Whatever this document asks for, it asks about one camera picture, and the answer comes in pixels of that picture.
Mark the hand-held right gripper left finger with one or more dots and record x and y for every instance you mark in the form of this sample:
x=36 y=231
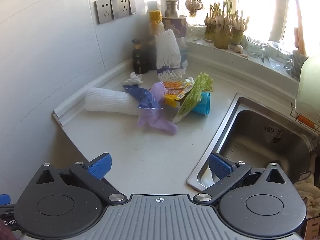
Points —
x=101 y=166

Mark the blue plastic wrapper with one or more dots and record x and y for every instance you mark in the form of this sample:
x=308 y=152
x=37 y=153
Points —
x=140 y=93

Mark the wooden stick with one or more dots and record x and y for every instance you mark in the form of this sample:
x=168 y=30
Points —
x=299 y=25

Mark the purple instant noodle cup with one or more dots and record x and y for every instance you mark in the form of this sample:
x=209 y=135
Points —
x=178 y=26

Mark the cream towel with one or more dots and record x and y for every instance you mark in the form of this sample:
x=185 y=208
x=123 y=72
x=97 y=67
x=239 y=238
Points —
x=306 y=192

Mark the stainless steel sink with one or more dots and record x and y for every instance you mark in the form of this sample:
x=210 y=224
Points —
x=250 y=135

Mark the sprouting garlic bunch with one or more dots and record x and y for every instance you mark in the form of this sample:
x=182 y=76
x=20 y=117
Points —
x=193 y=3

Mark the white tissue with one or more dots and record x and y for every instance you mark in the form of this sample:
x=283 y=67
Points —
x=133 y=80

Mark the yellow food box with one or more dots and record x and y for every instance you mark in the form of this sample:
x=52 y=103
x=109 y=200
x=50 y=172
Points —
x=175 y=92

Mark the napa cabbage leaf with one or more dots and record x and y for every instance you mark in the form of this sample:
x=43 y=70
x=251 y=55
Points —
x=197 y=90

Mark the silver wall socket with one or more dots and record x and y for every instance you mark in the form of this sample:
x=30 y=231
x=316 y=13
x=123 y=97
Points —
x=103 y=10
x=123 y=5

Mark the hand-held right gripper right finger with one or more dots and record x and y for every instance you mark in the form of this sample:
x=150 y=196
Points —
x=218 y=166

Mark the pale green cutting board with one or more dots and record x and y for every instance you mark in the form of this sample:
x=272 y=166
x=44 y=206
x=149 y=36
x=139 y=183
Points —
x=310 y=87

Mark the yellow cap sauce bottle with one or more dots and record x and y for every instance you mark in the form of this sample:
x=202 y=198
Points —
x=155 y=17

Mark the white foam fruit net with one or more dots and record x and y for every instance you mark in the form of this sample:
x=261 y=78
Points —
x=107 y=100
x=167 y=52

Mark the clear glass jar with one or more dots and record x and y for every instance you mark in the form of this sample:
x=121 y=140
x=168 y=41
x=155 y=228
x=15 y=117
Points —
x=196 y=32

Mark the metal flask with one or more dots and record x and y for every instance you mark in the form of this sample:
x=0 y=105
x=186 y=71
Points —
x=171 y=8

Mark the textured glass jar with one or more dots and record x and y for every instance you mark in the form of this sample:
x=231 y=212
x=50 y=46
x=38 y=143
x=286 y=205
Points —
x=256 y=47

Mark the sprouting garlic in container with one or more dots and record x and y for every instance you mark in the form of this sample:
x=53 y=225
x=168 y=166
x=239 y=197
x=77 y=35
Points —
x=210 y=22
x=222 y=30
x=238 y=27

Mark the white sink sticker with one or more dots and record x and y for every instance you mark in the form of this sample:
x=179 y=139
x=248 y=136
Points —
x=273 y=133

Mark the cyan plastic bag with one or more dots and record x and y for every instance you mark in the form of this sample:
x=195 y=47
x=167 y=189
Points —
x=203 y=105

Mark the person's left forearm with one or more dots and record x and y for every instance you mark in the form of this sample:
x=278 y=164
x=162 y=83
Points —
x=5 y=233

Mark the purple plastic bag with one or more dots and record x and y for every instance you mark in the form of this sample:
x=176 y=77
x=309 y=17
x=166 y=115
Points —
x=157 y=120

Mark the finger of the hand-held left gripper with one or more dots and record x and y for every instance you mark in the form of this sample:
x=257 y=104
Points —
x=3 y=199

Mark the loose garlic bulb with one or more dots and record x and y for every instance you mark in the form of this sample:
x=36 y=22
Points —
x=237 y=48

